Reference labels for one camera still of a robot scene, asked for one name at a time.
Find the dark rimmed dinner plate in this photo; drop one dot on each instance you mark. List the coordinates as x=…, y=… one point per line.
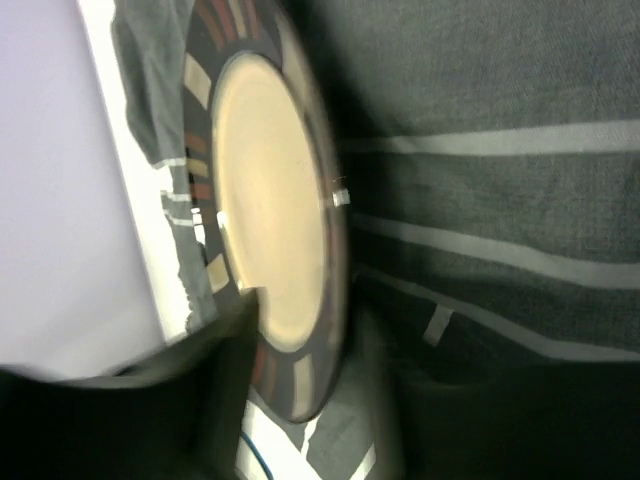
x=269, y=198

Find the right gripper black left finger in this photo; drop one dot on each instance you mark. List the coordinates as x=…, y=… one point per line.
x=176, y=414

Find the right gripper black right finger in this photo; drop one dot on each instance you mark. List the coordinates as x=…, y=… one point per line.
x=432, y=420

